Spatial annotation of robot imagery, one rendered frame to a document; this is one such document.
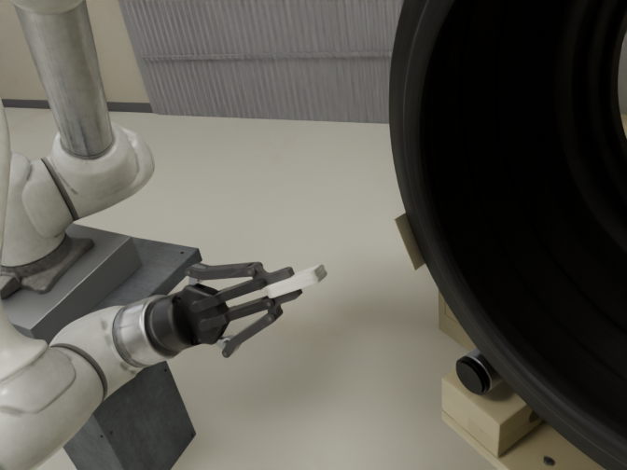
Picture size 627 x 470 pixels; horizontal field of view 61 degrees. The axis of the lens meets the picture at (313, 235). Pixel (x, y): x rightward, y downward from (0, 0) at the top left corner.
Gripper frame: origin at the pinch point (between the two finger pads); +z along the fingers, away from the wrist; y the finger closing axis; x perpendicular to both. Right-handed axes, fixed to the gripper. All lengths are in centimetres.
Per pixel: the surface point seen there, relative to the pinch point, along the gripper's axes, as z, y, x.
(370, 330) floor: -44, 48, -120
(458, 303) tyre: 18.1, 6.5, 4.7
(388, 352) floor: -37, 54, -111
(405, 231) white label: 14.7, -1.3, 0.4
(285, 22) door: -85, -112, -288
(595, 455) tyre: 25.5, 20.4, 11.0
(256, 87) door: -130, -89, -306
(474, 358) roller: 16.4, 14.3, 0.3
